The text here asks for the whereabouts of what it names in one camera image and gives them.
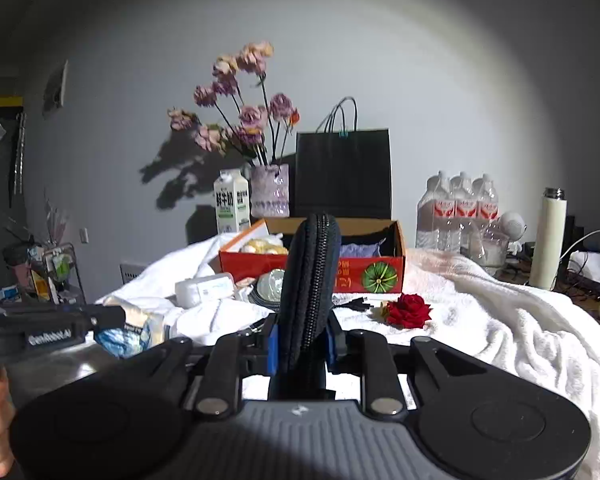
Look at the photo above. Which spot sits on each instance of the white thermos bottle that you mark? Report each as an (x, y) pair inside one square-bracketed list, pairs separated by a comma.
[(550, 240)]

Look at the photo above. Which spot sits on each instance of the clear water bottle red label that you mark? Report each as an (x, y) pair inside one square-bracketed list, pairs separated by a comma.
[(432, 212), (464, 210), (488, 205)]

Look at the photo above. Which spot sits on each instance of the red rose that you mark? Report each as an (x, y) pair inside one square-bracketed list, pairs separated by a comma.
[(410, 310)]

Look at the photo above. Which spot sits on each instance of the white charger box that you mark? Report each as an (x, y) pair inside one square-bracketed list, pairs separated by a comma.
[(202, 288)]

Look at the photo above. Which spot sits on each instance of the clear glass cup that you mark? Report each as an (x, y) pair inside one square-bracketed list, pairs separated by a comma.
[(490, 251)]

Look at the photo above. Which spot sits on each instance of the purple cloth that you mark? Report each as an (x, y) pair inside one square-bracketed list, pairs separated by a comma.
[(361, 250)]

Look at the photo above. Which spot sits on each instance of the white wall socket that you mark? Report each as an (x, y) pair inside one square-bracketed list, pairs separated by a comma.
[(83, 235)]

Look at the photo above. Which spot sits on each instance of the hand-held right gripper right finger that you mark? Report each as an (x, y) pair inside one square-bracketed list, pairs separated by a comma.
[(333, 347)]

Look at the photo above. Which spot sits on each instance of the purple glass vase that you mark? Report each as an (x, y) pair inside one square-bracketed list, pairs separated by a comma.
[(270, 191)]

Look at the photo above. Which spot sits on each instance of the black zipper case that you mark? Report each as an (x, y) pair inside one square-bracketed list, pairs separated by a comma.
[(310, 280)]

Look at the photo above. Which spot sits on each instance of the yellow round pastries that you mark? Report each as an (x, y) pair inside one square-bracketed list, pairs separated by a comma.
[(260, 248)]

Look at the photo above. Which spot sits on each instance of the purple tissue box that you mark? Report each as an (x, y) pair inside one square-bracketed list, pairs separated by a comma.
[(596, 266)]

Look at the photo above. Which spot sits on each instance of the dried pink flower bouquet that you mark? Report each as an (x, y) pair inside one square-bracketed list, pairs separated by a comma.
[(245, 120)]

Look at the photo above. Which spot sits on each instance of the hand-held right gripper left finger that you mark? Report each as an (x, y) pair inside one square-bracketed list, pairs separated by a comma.
[(273, 345)]

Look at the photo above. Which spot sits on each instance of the blue white packet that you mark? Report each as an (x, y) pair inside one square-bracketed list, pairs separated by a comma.
[(120, 342)]

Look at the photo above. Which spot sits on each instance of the white plastic bag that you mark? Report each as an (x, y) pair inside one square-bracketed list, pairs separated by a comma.
[(140, 316)]

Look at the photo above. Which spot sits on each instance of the orange cardboard box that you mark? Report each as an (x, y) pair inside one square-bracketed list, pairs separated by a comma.
[(375, 272)]

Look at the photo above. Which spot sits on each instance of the dark wooden desktop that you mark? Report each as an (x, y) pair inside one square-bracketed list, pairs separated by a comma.
[(580, 306)]

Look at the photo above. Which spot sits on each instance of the white fluffy blanket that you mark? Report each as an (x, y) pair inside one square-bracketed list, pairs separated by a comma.
[(505, 320)]

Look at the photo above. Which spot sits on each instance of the white round speaker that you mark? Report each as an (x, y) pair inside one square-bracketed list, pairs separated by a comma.
[(513, 225)]

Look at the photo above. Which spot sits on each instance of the dark tall cabinet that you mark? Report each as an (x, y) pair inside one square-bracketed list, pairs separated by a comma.
[(0, 170)]

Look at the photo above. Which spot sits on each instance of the white milk carton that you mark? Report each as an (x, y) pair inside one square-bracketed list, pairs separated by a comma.
[(231, 205)]

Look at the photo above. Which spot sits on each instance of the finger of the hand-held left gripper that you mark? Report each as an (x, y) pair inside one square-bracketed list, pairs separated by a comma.
[(107, 317)]

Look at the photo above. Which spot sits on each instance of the black paper bag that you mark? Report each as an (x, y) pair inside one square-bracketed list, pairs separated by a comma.
[(342, 175)]

